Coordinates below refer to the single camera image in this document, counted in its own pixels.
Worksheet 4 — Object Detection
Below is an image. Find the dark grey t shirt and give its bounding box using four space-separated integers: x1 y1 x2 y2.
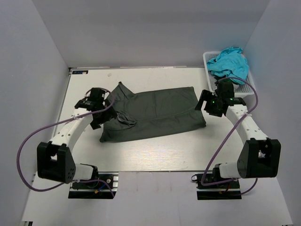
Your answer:
100 82 206 143

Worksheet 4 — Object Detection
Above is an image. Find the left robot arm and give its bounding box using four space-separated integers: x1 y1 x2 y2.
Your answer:
37 99 117 184

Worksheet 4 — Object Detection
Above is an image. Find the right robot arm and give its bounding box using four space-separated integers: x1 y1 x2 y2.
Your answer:
195 90 281 186

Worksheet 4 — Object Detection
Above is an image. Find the white grey garment in basket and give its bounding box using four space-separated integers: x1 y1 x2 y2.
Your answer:
209 76 217 91

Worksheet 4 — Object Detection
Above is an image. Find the green garment in basket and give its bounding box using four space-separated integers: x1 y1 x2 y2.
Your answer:
218 77 233 83

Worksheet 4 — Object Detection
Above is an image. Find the turquoise t shirt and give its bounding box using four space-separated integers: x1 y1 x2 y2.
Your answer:
206 47 249 85

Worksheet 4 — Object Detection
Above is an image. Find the dark label sticker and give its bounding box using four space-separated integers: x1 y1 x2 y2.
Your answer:
72 70 88 74

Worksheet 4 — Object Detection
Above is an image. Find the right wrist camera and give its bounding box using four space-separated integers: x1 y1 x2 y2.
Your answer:
215 81 235 99

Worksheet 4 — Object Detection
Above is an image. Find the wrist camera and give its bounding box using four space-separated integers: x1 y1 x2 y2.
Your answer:
85 88 110 103
215 81 235 99

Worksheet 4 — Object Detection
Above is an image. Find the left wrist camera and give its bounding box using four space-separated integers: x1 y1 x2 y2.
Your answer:
85 88 110 103

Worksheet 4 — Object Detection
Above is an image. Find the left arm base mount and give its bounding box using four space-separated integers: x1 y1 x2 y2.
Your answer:
68 172 119 200

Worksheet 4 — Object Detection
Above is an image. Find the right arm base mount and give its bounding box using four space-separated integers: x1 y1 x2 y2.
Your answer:
191 174 242 201

